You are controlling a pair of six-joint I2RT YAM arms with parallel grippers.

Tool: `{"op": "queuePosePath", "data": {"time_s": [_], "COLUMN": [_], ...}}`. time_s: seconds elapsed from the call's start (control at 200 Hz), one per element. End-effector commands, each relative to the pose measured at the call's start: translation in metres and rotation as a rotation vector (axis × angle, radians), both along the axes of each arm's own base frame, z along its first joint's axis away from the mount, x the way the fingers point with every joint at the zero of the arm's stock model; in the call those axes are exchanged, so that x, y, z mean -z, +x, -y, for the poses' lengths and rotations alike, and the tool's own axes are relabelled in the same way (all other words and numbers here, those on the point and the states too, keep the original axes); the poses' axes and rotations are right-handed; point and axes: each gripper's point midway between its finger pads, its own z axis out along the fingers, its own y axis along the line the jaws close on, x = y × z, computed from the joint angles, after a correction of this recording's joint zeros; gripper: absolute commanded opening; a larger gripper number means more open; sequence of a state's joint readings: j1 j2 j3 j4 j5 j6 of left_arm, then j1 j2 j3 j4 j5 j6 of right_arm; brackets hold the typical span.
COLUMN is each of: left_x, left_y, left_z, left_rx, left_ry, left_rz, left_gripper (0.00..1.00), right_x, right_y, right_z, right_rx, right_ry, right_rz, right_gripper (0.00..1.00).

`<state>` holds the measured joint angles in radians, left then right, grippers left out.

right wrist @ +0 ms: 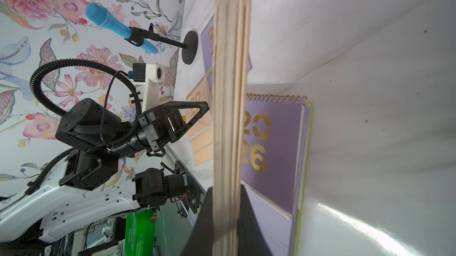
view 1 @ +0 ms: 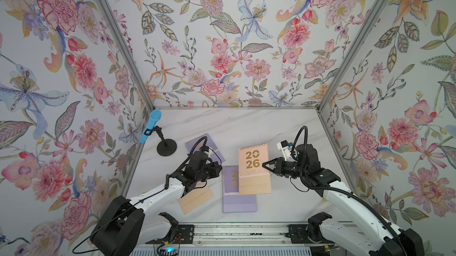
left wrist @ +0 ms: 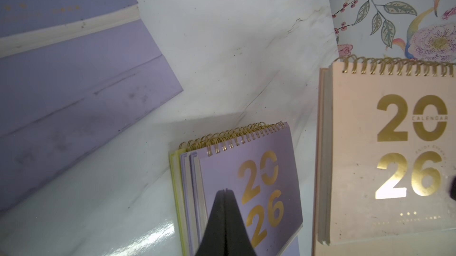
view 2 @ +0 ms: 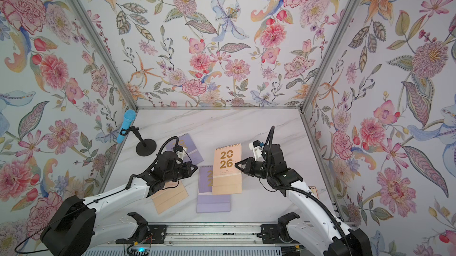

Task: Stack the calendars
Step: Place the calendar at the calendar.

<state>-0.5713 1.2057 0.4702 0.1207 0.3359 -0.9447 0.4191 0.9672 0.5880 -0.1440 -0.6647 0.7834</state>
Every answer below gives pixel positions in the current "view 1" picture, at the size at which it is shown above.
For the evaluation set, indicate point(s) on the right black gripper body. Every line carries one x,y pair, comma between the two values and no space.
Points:
294,170

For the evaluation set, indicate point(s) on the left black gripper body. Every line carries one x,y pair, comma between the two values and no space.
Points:
208,172

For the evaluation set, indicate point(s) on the purple calendar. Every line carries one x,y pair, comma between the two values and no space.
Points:
233,201
214,151

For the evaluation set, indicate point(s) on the peach calendar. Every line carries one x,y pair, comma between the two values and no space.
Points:
194,199
254,179

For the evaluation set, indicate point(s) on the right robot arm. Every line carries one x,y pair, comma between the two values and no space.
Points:
373,235

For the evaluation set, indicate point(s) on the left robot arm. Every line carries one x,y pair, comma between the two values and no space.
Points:
128,223

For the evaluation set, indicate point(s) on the blue microphone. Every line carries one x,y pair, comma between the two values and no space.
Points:
154,118

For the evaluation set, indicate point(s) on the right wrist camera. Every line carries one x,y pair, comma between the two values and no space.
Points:
285,148

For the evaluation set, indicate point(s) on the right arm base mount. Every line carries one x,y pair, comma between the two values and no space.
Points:
301,234

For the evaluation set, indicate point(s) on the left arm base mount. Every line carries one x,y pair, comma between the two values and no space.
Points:
178,234

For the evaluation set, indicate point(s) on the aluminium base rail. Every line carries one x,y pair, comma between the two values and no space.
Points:
243,233

